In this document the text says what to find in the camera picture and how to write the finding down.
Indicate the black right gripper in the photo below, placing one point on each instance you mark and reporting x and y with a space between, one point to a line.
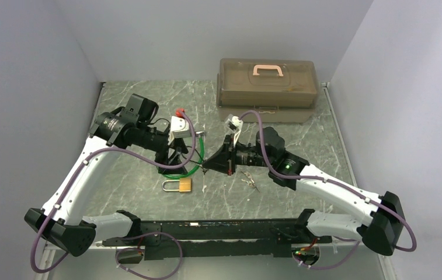
225 159

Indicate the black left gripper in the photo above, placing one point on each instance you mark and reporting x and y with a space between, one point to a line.
162 157

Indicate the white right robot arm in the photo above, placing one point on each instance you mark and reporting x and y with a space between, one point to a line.
376 220

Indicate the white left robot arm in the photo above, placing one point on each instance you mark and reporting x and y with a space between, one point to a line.
124 130

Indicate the silver key bunch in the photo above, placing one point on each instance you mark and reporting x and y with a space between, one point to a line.
249 180

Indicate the brass padlock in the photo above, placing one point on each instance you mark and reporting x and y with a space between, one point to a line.
184 185

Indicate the brown plastic toolbox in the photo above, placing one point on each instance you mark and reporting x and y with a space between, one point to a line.
281 91

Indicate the green cable lock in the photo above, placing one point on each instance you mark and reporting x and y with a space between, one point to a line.
192 165

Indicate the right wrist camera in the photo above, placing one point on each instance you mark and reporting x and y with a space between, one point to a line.
234 123

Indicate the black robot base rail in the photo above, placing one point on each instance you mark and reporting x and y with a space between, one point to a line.
219 238

